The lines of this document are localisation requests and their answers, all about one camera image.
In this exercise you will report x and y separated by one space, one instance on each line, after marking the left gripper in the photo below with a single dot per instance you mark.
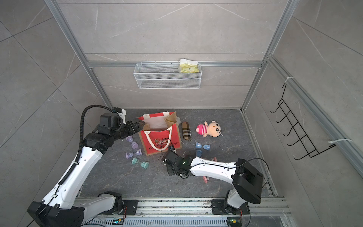
138 128

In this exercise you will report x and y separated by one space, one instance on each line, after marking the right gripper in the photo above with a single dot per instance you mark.
171 172

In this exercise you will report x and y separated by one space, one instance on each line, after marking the blue hourglass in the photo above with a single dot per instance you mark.
199 153
200 146

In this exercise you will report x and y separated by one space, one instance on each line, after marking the red burlap canvas bag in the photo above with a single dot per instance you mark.
159 132

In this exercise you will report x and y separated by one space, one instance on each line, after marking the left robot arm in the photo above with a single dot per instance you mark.
58 208

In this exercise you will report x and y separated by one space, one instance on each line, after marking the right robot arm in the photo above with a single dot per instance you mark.
247 181

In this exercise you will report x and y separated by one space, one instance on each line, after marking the purple hourglass lying left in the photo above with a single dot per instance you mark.
130 155

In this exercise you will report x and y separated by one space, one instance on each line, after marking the purple hourglass near bag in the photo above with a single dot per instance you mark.
133 144

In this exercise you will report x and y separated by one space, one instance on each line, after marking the green hourglass left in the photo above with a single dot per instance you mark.
136 161

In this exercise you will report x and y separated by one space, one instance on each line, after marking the plaid glasses case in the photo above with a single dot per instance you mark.
186 132

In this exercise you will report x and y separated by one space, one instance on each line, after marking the pink plush pig doll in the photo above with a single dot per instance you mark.
213 129

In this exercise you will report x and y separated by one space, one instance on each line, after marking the yellow wipes packet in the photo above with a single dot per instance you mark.
188 66

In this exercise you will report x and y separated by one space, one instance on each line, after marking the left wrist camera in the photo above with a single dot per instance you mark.
112 121

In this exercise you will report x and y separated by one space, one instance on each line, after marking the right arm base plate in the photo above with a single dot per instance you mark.
220 207

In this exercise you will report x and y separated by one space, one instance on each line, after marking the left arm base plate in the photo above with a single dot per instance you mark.
128 207

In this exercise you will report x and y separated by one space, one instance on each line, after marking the white wire mesh basket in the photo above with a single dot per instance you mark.
167 76

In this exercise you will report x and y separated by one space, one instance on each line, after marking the black wire hook rack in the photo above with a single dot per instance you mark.
296 126

